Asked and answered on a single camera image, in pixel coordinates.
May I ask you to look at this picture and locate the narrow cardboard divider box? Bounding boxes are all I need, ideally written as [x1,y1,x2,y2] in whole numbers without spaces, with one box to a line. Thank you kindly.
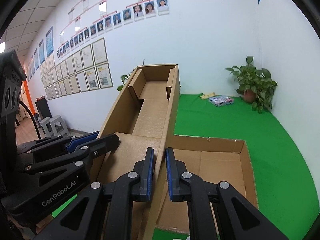
[90,64,180,239]

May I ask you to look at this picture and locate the grey plastic stool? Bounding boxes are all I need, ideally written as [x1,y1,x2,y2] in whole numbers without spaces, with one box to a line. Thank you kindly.
[40,115,69,138]

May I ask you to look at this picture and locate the green table cloth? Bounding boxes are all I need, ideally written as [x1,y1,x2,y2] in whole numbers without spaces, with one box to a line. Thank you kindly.
[51,93,315,240]

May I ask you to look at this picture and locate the large flat cardboard box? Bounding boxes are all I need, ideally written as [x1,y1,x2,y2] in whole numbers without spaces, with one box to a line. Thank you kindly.
[156,135,258,233]

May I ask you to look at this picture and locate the black cabinet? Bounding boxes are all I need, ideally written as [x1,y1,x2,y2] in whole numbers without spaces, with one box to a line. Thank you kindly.
[35,96,52,119]

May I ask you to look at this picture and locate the colourful small packet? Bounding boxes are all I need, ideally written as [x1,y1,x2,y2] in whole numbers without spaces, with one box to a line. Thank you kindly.
[208,95,234,107]

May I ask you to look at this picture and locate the yellow small item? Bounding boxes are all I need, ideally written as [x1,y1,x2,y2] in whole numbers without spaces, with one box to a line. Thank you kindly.
[200,92,216,100]

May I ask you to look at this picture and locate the plant in white pot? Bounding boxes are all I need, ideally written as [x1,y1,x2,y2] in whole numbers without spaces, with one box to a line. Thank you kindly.
[117,67,138,92]

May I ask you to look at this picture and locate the plant in brown pot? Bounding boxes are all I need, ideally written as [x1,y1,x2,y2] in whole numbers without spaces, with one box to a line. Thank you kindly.
[225,56,278,113]

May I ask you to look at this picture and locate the black cable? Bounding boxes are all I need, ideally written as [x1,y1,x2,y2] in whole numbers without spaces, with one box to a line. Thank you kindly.
[18,100,42,140]

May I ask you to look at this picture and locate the framed certificates on wall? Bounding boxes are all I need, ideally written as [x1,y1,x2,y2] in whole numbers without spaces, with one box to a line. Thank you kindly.
[28,37,114,102]

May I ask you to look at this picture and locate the portrait photos on wall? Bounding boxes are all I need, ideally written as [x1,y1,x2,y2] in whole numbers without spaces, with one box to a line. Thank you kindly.
[56,0,170,59]

